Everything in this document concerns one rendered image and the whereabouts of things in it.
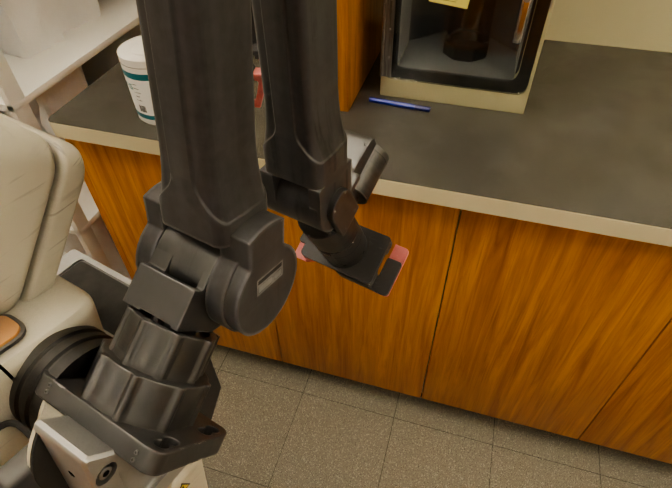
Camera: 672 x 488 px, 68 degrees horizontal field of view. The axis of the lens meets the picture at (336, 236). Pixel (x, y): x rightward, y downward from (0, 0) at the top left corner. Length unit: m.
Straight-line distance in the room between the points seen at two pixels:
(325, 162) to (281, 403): 1.36
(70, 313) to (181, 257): 0.11
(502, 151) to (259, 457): 1.13
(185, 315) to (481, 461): 1.40
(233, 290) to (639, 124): 1.04
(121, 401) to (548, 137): 0.96
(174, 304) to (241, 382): 1.42
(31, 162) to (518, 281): 0.94
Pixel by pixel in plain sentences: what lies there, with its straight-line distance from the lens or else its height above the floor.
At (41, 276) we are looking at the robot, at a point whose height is 1.24.
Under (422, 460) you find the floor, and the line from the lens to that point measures 1.66.
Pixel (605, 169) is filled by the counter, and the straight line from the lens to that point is 1.09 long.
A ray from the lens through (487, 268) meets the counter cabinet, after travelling 1.11.
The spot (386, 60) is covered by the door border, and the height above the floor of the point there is 1.03.
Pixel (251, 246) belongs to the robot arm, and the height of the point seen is 1.29.
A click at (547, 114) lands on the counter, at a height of 0.94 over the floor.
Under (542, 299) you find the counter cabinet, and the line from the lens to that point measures 1.18.
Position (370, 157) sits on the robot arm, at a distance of 0.56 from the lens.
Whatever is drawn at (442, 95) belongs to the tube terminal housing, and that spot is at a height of 0.96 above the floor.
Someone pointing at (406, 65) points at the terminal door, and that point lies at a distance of 1.15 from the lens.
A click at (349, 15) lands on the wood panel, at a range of 1.06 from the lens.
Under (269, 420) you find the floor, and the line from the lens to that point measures 1.71.
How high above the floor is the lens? 1.54
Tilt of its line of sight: 45 degrees down
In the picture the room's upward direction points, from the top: 1 degrees counter-clockwise
